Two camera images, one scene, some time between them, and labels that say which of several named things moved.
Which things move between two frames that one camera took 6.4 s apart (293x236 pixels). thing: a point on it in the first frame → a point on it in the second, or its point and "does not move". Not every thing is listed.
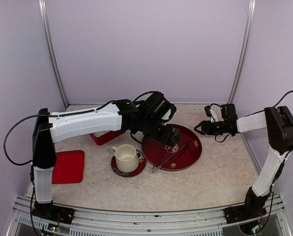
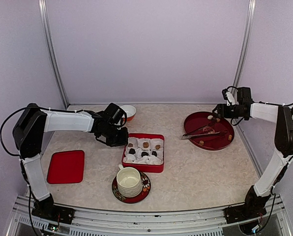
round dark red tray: x=180 y=155 → x=205 y=132
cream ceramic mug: x=126 y=158 → x=129 y=181
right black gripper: x=205 y=124 → x=221 y=111
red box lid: x=69 y=168 does not move
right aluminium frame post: x=244 y=52 does not move
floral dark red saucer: x=142 y=162 → x=145 y=190
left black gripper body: x=162 y=136 → x=115 y=138
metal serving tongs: x=155 y=167 → x=187 y=135
